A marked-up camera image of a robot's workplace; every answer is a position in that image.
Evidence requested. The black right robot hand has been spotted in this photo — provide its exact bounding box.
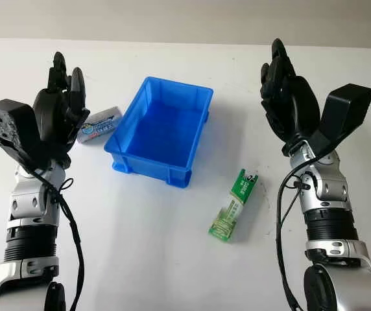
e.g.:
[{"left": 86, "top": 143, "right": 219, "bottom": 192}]
[{"left": 259, "top": 38, "right": 321, "bottom": 154}]

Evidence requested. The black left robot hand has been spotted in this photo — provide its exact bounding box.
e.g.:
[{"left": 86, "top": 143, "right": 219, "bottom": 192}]
[{"left": 31, "top": 51, "right": 91, "bottom": 168}]

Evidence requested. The silver blue printed packet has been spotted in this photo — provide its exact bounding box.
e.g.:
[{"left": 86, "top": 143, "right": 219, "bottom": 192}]
[{"left": 77, "top": 105, "right": 123, "bottom": 144}]

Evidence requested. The green toothpaste box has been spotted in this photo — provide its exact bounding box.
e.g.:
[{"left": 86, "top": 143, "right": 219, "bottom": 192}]
[{"left": 208, "top": 168, "right": 259, "bottom": 242}]

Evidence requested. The blue plastic tray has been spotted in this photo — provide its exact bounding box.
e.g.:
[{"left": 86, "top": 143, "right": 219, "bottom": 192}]
[{"left": 103, "top": 76, "right": 214, "bottom": 190}]

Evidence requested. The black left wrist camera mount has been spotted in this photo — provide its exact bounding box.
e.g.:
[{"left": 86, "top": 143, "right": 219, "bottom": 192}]
[{"left": 0, "top": 99, "right": 49, "bottom": 169}]

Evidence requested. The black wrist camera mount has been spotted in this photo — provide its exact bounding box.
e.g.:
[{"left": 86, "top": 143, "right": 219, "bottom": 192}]
[
  {"left": 0, "top": 99, "right": 49, "bottom": 169},
  {"left": 308, "top": 83, "right": 371, "bottom": 159}
]

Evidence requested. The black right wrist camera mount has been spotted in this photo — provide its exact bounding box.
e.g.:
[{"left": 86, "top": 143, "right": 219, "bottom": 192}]
[{"left": 308, "top": 83, "right": 371, "bottom": 159}]

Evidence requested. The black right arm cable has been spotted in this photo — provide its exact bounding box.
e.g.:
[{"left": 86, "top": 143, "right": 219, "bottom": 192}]
[{"left": 276, "top": 155, "right": 319, "bottom": 311}]

